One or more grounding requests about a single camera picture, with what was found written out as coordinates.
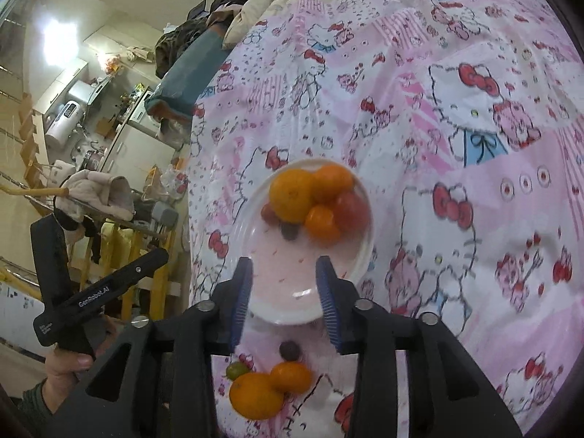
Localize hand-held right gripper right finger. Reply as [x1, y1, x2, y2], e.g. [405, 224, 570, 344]
[315, 255, 523, 438]

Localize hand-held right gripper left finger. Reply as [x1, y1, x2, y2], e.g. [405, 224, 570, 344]
[46, 257, 254, 438]

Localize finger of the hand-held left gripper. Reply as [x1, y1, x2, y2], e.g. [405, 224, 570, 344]
[112, 247, 170, 290]
[30, 216, 73, 313]

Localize pink strawberry plate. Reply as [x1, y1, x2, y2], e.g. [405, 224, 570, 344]
[235, 157, 376, 326]

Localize person's left hand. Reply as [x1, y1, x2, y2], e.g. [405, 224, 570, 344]
[43, 315, 120, 403]

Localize grey stool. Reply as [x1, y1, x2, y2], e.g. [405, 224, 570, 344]
[137, 201, 180, 238]

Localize beige jacket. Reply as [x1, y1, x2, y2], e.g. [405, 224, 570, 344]
[50, 169, 135, 233]

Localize white plastic bag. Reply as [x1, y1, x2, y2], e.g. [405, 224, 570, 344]
[157, 166, 189, 201]

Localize large orange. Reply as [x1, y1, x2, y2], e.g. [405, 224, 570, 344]
[228, 373, 286, 421]

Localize white water heater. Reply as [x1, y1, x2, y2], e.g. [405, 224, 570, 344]
[45, 100, 87, 149]

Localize pink printed blanket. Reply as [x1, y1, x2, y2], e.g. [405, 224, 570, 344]
[187, 0, 584, 438]

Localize ceiling light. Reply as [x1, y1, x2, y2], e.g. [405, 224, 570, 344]
[41, 18, 76, 58]

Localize pile of clothes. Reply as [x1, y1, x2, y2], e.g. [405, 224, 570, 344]
[154, 0, 256, 78]

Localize white wall cabinets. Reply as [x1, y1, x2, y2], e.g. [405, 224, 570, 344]
[34, 57, 89, 115]

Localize teal bed frame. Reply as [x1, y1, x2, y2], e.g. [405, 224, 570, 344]
[145, 32, 231, 122]

